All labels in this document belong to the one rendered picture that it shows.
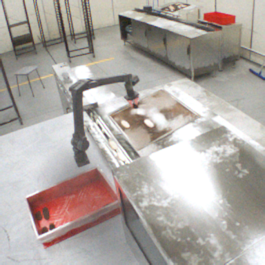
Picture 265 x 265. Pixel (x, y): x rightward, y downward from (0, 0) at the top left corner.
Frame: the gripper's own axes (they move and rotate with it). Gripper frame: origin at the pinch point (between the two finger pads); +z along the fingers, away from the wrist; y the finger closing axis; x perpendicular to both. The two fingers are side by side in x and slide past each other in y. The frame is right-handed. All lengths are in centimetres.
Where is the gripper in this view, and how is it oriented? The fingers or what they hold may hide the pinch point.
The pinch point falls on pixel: (134, 105)
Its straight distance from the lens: 203.2
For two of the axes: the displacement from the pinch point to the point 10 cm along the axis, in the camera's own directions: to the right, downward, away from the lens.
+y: -8.3, 4.8, -2.8
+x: 5.1, 4.4, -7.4
